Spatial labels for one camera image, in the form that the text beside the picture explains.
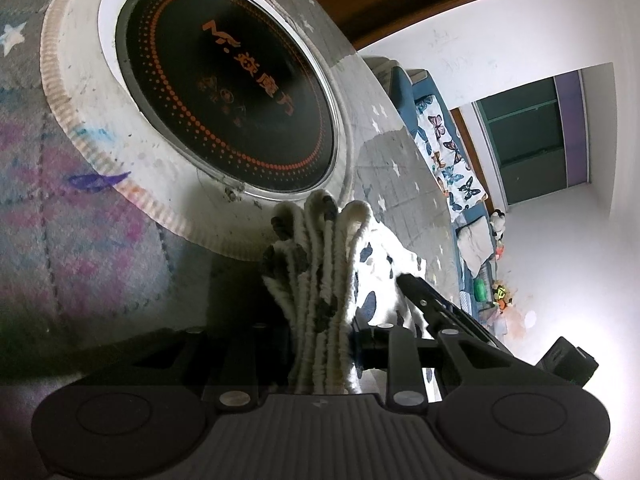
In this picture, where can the green toy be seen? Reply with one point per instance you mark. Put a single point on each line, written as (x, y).
(481, 291)

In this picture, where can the grey star quilted table cover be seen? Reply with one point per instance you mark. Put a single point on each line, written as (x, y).
(82, 271)

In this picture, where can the panda plush toy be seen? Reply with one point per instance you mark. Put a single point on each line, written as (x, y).
(497, 221)

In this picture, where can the butterfly print pillow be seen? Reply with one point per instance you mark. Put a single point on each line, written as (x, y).
(444, 158)

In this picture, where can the blue sofa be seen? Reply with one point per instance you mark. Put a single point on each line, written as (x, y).
(405, 87)

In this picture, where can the round induction cooktop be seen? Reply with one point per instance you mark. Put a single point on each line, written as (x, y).
(230, 87)

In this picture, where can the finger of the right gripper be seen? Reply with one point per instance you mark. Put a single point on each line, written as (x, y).
(440, 313)

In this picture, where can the green window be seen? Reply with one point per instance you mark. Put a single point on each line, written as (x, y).
(525, 130)

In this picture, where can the grey cushion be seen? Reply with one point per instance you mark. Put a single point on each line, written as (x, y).
(475, 244)

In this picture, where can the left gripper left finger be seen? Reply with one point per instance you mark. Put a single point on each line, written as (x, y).
(248, 365)

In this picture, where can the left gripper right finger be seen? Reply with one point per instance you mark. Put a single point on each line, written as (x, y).
(396, 351)

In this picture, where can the white polka dot garment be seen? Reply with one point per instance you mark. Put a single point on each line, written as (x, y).
(327, 266)

